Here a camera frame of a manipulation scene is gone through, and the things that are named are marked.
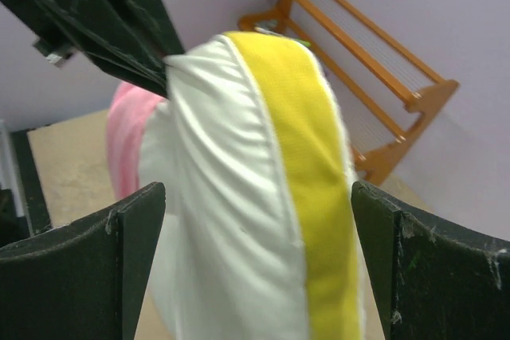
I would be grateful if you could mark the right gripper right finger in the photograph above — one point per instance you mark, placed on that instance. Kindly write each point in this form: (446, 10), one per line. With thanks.
(431, 278)

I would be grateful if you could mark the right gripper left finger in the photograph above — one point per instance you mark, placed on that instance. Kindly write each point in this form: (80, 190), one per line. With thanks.
(84, 280)

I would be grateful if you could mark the pink satin pillowcase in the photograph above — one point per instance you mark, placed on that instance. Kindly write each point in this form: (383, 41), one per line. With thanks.
(127, 118)

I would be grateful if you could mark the white yellow pillow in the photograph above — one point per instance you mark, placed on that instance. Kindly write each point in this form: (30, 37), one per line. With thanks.
(258, 240)

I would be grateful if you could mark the green capped marker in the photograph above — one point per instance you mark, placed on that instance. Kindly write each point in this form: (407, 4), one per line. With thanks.
(279, 35)

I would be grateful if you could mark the wooden shelf rack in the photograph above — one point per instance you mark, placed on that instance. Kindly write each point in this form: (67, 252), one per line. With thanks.
(388, 96)

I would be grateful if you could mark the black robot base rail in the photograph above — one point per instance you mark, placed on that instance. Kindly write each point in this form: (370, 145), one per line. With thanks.
(37, 216)

